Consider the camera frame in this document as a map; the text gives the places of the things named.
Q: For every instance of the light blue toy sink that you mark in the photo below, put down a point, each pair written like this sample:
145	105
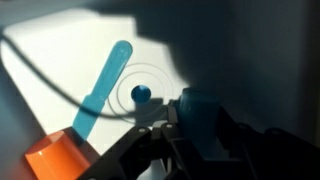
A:
66	50

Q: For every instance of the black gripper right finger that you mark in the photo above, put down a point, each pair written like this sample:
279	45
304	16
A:
273	156

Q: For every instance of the small blue toy cup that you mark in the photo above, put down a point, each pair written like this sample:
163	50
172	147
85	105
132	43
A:
198	123

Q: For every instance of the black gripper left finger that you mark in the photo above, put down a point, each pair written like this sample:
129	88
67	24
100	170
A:
133	153

